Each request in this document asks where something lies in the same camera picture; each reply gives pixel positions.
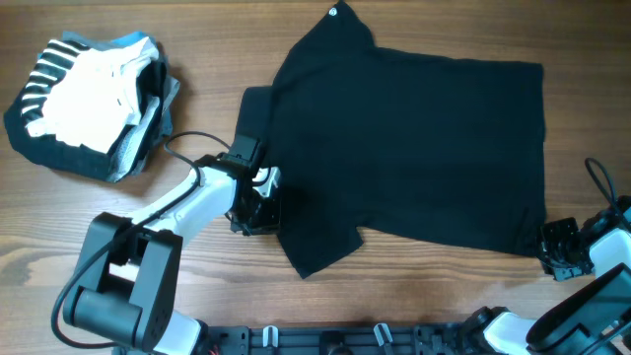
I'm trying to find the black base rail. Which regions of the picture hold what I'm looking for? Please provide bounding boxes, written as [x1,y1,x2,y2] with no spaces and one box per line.
[111,322,482,355]

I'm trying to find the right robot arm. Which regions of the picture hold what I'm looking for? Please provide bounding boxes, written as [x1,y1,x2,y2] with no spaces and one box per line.
[456,196,630,354]

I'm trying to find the grey blue folded garments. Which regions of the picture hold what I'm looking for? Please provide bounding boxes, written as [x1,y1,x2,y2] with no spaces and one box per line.
[57,52,179,183]

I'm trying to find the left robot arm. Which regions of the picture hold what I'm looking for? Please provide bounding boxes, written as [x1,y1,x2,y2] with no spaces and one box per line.
[50,135,280,354]

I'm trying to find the black t-shirt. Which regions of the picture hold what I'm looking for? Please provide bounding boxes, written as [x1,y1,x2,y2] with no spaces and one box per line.
[237,2,546,277]

